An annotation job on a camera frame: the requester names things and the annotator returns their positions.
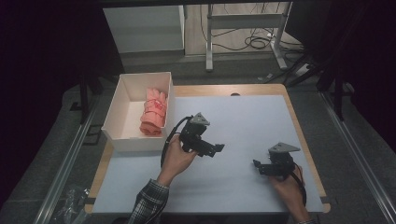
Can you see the grey table mat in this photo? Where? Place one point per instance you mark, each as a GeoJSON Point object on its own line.
{"type": "Point", "coordinates": [236, 186]}

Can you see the white power strip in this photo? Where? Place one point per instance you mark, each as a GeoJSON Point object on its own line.
{"type": "Point", "coordinates": [303, 69]}

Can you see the grey metal desk frame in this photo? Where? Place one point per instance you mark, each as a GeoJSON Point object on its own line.
{"type": "Point", "coordinates": [246, 21]}

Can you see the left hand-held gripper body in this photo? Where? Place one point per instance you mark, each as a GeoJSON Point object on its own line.
{"type": "Point", "coordinates": [193, 137]}

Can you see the person's right hand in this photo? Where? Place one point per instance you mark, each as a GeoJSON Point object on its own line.
{"type": "Point", "coordinates": [289, 193]}

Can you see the pink glove with grey palm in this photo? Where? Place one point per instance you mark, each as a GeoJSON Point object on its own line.
{"type": "Point", "coordinates": [151, 130]}

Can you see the black metal stand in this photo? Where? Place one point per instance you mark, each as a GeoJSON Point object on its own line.
{"type": "Point", "coordinates": [84, 96]}
{"type": "Point", "coordinates": [337, 93]}

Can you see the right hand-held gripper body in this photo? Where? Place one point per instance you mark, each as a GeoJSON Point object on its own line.
{"type": "Point", "coordinates": [280, 163]}

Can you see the white cabinet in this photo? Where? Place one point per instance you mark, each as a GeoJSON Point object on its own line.
{"type": "Point", "coordinates": [143, 29]}

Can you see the aluminium floor rail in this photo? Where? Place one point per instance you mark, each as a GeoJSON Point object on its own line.
{"type": "Point", "coordinates": [67, 165]}
{"type": "Point", "coordinates": [358, 155]}

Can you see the white cardboard box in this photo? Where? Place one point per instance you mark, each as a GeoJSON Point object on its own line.
{"type": "Point", "coordinates": [127, 124]}

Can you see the clear plastic bag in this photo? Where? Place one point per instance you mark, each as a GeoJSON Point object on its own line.
{"type": "Point", "coordinates": [71, 205]}

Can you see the person's left hand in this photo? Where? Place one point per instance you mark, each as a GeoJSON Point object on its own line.
{"type": "Point", "coordinates": [176, 161]}

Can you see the pink glove with red print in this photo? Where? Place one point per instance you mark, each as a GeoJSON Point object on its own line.
{"type": "Point", "coordinates": [154, 107]}

